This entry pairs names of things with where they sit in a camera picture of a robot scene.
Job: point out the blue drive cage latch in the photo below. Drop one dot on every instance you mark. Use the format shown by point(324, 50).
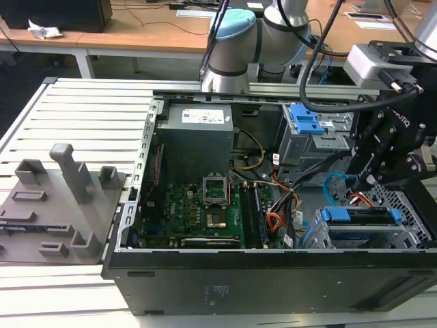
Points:
point(305, 119)

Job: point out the metal drive cage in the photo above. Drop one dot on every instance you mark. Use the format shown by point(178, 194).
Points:
point(300, 150)

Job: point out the grey power supply unit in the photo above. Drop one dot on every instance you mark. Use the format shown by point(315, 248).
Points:
point(194, 136)

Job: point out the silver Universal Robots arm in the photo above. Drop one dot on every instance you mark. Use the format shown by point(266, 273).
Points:
point(232, 51)

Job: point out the green motherboard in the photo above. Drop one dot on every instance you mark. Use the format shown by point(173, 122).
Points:
point(184, 212)

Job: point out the black graphics card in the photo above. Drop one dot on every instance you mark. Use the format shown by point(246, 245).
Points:
point(208, 242)

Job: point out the metal disk bay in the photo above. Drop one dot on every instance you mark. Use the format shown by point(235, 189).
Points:
point(409, 222)

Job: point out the white paper sheet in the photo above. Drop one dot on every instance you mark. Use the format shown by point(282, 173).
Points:
point(193, 13)

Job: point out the black box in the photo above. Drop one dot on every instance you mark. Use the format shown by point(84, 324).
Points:
point(54, 13)

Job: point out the black open PC case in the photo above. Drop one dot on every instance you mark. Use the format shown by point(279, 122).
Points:
point(239, 283)

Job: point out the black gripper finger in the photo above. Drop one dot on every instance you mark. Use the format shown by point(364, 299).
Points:
point(363, 136)
point(379, 167)

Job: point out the crumpled white paper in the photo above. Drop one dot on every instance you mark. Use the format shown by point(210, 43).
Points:
point(42, 30)

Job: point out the CPU socket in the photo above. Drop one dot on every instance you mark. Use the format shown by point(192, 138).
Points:
point(216, 220)

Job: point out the hard disk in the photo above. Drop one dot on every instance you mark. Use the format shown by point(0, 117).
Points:
point(336, 215)

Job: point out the wooden desk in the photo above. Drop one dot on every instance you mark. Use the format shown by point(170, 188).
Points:
point(170, 34)
point(34, 41)

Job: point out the black RAM slot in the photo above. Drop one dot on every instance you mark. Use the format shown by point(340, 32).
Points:
point(260, 218)
point(246, 215)

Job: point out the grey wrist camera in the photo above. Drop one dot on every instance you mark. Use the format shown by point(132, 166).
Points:
point(362, 65)

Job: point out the grey parts rack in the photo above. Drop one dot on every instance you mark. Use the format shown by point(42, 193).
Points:
point(51, 205)

